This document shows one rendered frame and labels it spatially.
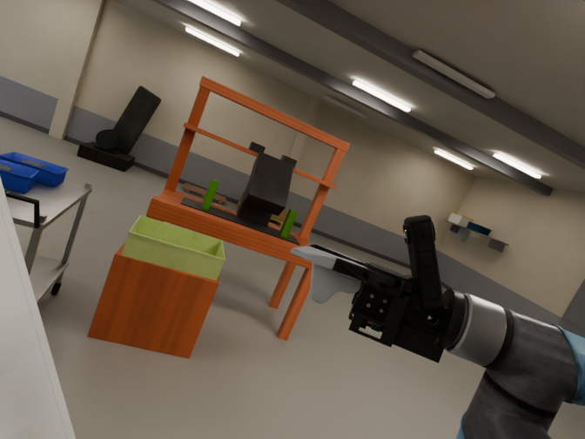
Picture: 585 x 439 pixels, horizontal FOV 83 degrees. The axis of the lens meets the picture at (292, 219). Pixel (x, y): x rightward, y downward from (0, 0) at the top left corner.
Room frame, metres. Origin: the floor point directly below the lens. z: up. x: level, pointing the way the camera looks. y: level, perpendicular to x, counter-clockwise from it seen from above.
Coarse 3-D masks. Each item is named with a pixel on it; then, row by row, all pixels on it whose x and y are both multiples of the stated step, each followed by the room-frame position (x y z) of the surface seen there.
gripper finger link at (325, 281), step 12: (300, 252) 0.38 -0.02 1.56; (312, 252) 0.38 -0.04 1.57; (324, 252) 0.38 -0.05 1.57; (324, 264) 0.37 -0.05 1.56; (312, 276) 0.38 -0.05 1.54; (324, 276) 0.38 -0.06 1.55; (336, 276) 0.38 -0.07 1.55; (312, 288) 0.37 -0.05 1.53; (324, 288) 0.37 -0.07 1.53; (336, 288) 0.38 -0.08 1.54; (348, 288) 0.38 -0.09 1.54; (324, 300) 0.37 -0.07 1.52
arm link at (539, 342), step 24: (528, 336) 0.35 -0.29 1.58; (552, 336) 0.35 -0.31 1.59; (576, 336) 0.36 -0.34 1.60; (504, 360) 0.35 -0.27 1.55; (528, 360) 0.34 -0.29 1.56; (552, 360) 0.34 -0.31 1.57; (576, 360) 0.34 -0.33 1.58; (504, 384) 0.36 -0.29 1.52; (528, 384) 0.34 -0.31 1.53; (552, 384) 0.34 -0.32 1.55; (576, 384) 0.33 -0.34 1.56; (552, 408) 0.34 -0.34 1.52
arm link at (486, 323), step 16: (480, 304) 0.37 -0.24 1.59; (496, 304) 0.39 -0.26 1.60; (464, 320) 0.36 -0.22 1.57; (480, 320) 0.36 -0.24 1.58; (496, 320) 0.36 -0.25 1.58; (464, 336) 0.35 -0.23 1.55; (480, 336) 0.35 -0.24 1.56; (496, 336) 0.35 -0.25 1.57; (448, 352) 0.38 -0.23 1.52; (464, 352) 0.36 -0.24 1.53; (480, 352) 0.35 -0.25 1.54; (496, 352) 0.35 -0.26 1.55
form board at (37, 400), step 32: (0, 192) 0.51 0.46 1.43; (0, 224) 0.49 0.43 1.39; (0, 256) 0.47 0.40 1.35; (0, 288) 0.45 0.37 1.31; (32, 288) 0.49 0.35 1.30; (0, 320) 0.43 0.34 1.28; (32, 320) 0.47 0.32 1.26; (0, 352) 0.42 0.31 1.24; (32, 352) 0.45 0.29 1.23; (0, 384) 0.40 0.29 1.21; (32, 384) 0.44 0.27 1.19; (0, 416) 0.39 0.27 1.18; (32, 416) 0.42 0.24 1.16; (64, 416) 0.46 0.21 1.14
